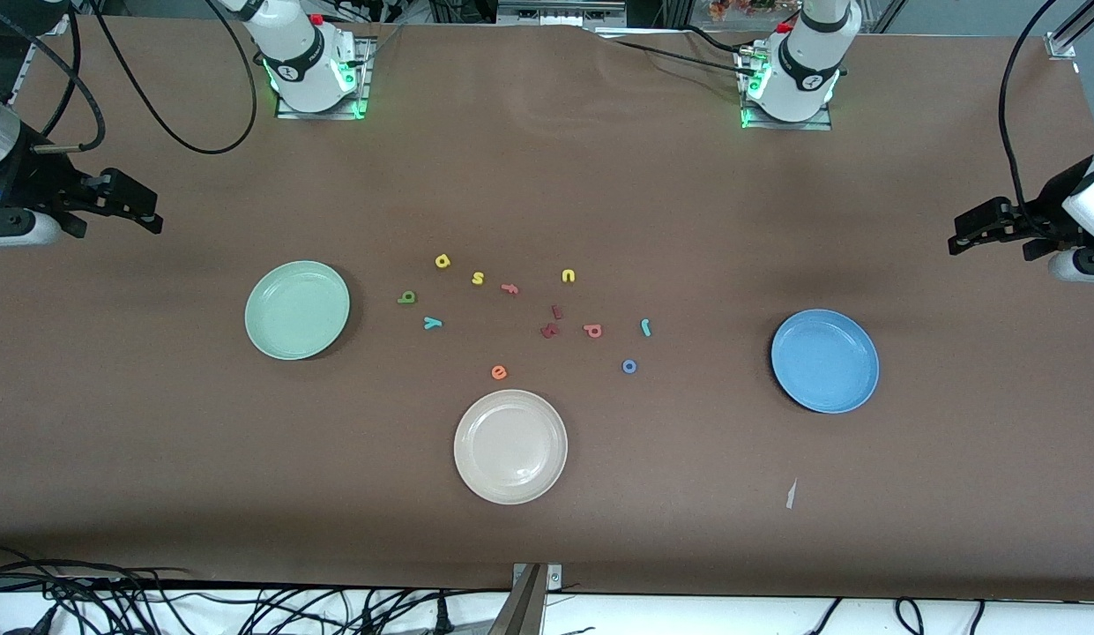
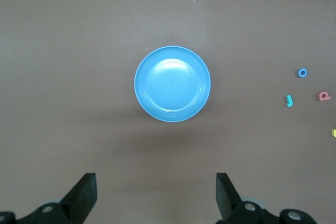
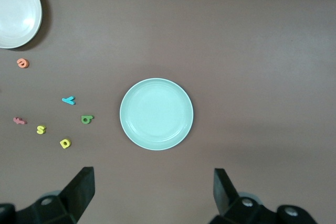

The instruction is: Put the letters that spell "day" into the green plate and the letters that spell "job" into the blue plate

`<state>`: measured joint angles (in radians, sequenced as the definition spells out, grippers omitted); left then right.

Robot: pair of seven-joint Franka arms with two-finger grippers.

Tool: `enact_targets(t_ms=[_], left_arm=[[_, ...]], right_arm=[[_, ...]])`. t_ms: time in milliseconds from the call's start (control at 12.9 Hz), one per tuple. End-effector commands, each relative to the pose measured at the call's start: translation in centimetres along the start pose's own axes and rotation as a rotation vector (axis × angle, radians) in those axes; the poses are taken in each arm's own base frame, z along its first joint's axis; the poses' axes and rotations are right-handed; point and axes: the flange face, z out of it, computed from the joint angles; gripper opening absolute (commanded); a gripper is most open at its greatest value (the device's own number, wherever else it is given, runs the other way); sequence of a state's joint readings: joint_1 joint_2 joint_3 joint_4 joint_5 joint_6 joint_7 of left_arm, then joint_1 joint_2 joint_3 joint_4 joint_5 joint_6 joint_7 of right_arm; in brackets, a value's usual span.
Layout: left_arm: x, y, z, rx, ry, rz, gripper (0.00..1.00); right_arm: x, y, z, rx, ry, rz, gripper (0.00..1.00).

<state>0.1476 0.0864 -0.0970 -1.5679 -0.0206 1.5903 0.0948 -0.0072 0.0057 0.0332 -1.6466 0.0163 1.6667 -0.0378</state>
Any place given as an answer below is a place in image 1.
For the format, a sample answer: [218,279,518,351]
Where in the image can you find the brown table cover sheet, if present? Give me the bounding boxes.
[0,13,1094,602]

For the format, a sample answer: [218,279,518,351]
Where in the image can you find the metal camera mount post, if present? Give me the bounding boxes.
[489,562,565,635]

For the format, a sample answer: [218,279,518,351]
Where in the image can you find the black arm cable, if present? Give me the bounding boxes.
[0,0,259,155]
[998,0,1063,239]

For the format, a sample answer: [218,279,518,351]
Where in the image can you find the blue plate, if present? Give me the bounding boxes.
[770,309,881,415]

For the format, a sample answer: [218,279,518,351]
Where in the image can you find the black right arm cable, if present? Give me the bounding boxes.
[0,0,259,155]

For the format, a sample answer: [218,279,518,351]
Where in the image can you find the green plate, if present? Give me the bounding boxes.
[244,260,351,362]

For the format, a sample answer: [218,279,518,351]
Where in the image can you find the beige plate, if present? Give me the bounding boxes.
[453,389,569,505]

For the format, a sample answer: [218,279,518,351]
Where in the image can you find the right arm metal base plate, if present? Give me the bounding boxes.
[276,35,376,120]

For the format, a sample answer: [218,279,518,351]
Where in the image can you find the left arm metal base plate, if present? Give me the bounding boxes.
[739,49,834,131]

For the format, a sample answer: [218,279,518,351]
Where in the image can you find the aluminium frame profile corner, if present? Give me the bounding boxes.
[1045,0,1094,61]

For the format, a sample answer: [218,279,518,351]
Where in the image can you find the grey metal box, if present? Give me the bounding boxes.
[496,0,629,27]

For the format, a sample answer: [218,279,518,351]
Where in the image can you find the black base cable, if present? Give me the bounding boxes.
[595,32,763,78]
[677,25,755,56]

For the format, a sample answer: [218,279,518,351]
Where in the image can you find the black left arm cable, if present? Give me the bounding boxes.
[998,0,1063,239]

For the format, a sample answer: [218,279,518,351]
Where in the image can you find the long black floor cable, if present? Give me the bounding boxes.
[0,557,195,592]

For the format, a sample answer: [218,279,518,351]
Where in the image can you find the orange artificial flowers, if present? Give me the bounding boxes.
[707,0,781,23]

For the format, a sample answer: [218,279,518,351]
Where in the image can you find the aluminium frame side rail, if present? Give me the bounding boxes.
[9,35,41,100]

